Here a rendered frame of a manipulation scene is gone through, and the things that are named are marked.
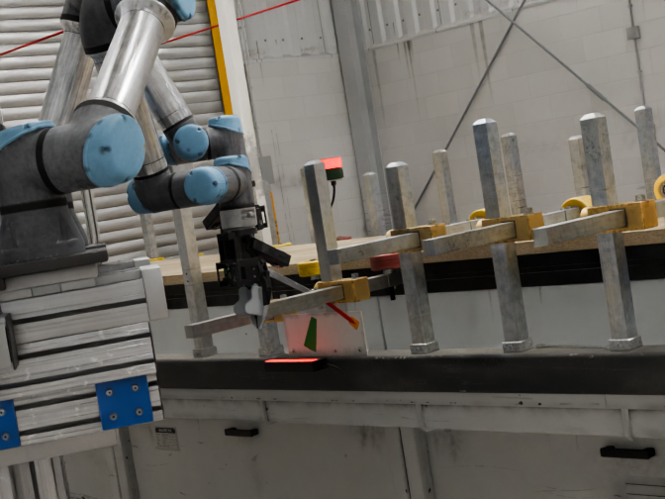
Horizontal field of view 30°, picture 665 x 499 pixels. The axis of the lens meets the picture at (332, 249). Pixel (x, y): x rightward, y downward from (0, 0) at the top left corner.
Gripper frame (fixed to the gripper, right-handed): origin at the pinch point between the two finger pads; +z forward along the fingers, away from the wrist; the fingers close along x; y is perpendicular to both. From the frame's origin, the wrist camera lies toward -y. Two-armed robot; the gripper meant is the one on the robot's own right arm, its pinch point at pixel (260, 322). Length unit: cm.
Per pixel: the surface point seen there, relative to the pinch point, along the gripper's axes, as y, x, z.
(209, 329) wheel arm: -4.6, -23.5, 1.7
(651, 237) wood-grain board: -45, 68, -8
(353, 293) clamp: -23.9, 4.8, -2.4
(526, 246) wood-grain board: -45, 38, -8
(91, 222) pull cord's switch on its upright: -133, -259, -30
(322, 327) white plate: -24.2, -7.2, 4.9
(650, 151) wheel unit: -133, 17, -25
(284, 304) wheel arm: -6.0, 1.5, -2.8
